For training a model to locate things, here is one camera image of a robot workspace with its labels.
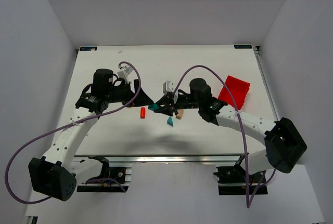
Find right blue corner sticker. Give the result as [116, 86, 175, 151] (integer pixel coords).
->
[234, 44, 252, 49]

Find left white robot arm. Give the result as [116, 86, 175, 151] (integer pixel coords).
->
[28, 63, 153, 201]

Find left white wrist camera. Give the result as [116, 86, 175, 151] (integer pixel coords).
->
[117, 64, 133, 84]

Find red plastic bin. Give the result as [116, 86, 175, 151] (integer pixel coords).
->
[218, 75, 250, 110]

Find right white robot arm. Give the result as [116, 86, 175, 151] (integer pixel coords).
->
[155, 78, 308, 175]

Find purple cable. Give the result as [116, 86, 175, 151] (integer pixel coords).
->
[4, 61, 143, 204]
[173, 64, 277, 208]

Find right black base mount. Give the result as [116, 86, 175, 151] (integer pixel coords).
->
[213, 155, 268, 196]

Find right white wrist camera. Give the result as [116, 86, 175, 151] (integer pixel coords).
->
[163, 81, 175, 95]

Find left blue corner sticker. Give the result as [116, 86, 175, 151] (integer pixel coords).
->
[79, 46, 97, 51]

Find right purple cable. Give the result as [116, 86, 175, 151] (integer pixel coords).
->
[173, 64, 277, 208]

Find teal triangle block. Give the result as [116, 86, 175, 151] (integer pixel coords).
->
[167, 116, 174, 127]

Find teal rectangular block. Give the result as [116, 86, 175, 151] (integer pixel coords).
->
[148, 103, 159, 111]

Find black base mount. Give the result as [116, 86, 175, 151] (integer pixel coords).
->
[213, 155, 268, 196]
[70, 155, 132, 193]

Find natural wood block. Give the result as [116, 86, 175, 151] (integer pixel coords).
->
[176, 109, 184, 120]

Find blue corner sticker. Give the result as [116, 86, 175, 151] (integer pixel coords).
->
[234, 44, 252, 49]
[79, 46, 97, 51]

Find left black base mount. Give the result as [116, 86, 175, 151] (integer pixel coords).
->
[70, 155, 132, 193]

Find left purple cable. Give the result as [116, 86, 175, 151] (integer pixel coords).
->
[4, 61, 143, 204]

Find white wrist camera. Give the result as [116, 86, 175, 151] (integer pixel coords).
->
[163, 81, 175, 95]
[117, 64, 133, 84]

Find red cylinder block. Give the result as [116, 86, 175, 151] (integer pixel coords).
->
[140, 107, 146, 119]

